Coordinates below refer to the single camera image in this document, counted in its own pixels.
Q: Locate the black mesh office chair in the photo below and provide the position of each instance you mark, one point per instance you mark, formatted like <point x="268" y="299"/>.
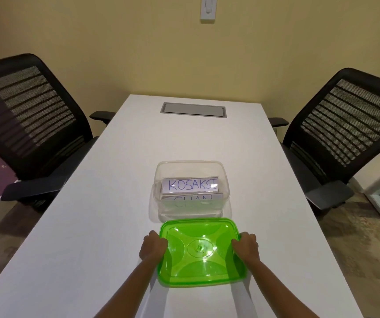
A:
<point x="309" y="168"/>
<point x="44" y="162"/>

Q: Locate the person's right forearm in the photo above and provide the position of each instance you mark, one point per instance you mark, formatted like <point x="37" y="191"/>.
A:
<point x="279" y="291"/>

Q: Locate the white wall switch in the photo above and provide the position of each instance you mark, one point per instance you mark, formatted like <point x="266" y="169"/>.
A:
<point x="208" y="9"/>

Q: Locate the person's left hand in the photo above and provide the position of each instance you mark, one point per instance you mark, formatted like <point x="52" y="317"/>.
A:
<point x="153" y="248"/>

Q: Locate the person's right hand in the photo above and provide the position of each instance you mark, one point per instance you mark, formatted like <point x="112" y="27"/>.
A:
<point x="247" y="250"/>

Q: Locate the green plastic lid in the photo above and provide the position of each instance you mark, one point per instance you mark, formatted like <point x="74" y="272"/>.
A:
<point x="203" y="271"/>

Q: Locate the clear plastic container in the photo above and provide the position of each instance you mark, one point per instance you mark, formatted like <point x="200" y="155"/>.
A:
<point x="190" y="168"/>

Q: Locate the person's left forearm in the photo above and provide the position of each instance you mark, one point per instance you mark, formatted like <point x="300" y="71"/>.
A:
<point x="127" y="291"/>

